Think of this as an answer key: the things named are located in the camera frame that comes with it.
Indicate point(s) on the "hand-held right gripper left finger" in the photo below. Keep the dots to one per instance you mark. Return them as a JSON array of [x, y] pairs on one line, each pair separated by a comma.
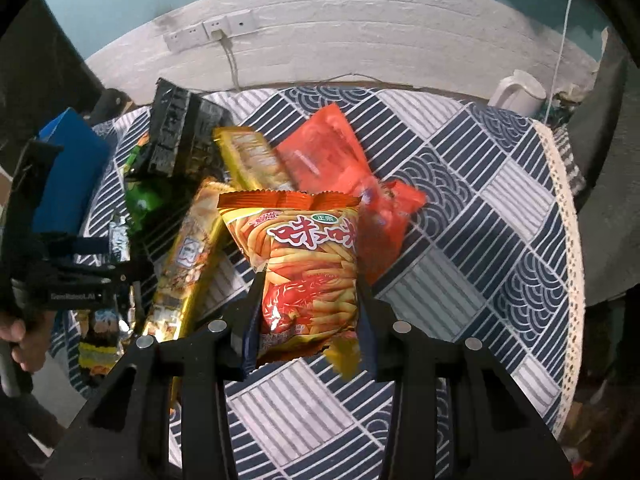
[[249, 345]]

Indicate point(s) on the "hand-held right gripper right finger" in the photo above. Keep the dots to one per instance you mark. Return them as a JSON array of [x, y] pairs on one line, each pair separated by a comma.
[[368, 342]]

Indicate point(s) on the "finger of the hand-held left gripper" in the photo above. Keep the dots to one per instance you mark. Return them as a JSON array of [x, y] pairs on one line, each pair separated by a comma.
[[132, 277]]

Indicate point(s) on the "small silver snack packet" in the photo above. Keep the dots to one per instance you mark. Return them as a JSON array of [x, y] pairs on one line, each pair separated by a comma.
[[120, 240]]

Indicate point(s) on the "long golden snack packet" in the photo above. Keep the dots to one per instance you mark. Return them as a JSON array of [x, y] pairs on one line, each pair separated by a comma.
[[187, 265]]

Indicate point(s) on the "small cartoon snack packet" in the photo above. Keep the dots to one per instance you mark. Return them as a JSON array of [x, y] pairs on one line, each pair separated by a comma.
[[100, 342]]

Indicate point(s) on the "green snack bag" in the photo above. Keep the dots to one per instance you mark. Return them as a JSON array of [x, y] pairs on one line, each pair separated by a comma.
[[145, 200]]

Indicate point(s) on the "orange snack stick bag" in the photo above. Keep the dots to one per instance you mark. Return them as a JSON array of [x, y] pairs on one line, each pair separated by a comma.
[[305, 270]]

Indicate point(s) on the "blue cardboard box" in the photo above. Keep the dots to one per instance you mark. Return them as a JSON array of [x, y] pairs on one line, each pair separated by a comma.
[[70, 170]]

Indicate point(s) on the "small red snack bag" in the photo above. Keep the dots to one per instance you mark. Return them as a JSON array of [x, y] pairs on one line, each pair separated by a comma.
[[390, 225]]

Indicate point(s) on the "black snack packet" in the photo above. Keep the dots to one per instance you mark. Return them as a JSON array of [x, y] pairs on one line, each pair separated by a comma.
[[175, 130]]

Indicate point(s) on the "yellow biscuit packet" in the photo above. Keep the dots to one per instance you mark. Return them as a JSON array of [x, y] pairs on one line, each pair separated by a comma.
[[255, 157]]

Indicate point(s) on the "large red snack bag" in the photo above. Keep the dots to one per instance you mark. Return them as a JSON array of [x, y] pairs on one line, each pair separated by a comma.
[[320, 150]]

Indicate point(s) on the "person's left hand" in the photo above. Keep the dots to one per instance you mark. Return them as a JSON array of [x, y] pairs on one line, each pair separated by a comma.
[[22, 342]]

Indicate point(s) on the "black round object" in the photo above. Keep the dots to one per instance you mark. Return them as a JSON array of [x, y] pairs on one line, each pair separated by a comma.
[[111, 102]]

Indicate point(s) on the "navy patterned tablecloth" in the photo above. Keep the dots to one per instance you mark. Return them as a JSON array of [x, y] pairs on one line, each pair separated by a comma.
[[475, 200]]

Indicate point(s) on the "dark furniture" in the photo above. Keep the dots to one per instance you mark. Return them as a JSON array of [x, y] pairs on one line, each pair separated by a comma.
[[45, 75]]

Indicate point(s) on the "white electric kettle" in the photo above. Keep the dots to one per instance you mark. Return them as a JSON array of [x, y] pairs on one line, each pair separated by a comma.
[[520, 90]]

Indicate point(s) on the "white wall socket strip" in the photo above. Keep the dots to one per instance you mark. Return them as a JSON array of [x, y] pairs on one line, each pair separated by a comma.
[[235, 24]]

